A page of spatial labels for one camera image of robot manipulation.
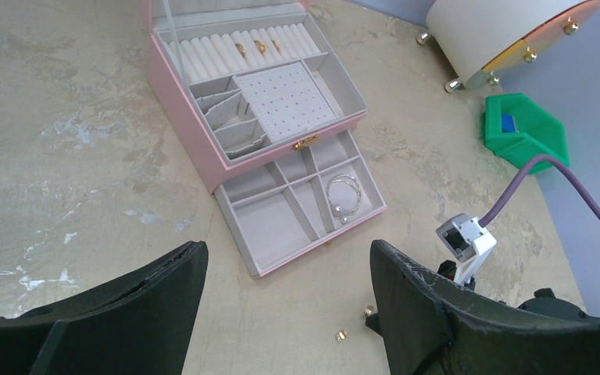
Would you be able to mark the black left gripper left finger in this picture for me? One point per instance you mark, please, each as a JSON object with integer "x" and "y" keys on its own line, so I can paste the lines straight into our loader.
{"x": 139, "y": 323}

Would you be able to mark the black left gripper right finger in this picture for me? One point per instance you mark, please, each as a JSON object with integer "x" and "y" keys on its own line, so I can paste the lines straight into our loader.
{"x": 431, "y": 325}

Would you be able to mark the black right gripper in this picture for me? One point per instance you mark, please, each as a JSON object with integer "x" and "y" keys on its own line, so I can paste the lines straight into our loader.
{"x": 543, "y": 303}

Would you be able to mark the pink jewelry box drawer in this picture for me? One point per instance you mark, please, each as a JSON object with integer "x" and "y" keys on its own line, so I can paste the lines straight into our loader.
{"x": 299, "y": 202}

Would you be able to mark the pink jewelry box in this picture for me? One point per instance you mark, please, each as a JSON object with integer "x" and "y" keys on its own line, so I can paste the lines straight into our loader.
{"x": 245, "y": 83}

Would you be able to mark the green plastic bin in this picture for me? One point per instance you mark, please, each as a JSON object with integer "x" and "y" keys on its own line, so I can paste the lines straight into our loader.
{"x": 538, "y": 132}

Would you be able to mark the blue block in bin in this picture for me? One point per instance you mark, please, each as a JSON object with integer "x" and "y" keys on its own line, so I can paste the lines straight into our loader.
{"x": 508, "y": 123}

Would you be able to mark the round white drawer cabinet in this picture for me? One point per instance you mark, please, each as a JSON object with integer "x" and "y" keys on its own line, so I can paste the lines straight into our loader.
{"x": 481, "y": 38}

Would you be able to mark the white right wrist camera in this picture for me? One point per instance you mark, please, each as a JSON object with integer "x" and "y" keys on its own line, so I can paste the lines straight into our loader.
{"x": 469, "y": 243}

